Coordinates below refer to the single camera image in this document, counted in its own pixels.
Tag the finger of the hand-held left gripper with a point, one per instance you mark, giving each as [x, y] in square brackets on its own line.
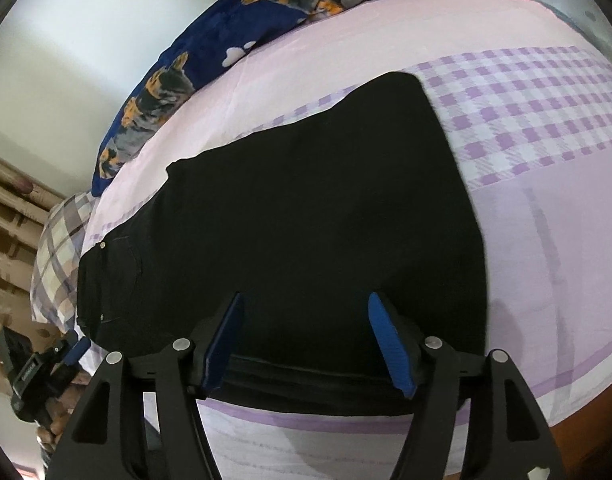
[78, 350]

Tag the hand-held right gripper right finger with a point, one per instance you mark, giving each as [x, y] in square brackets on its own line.
[391, 345]

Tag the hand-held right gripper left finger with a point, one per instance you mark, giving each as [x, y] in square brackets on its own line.
[221, 345]

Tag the black pants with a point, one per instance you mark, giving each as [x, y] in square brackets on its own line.
[296, 220]

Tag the person's left hand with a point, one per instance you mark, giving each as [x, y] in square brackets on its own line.
[61, 410]

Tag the plaid pillow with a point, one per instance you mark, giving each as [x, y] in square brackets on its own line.
[56, 265]

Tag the rattan headboard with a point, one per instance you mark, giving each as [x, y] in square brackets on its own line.
[11, 220]

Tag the purple checked bed sheet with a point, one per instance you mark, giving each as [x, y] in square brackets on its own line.
[546, 240]

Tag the navy dog print blanket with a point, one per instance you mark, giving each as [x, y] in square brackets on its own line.
[226, 40]

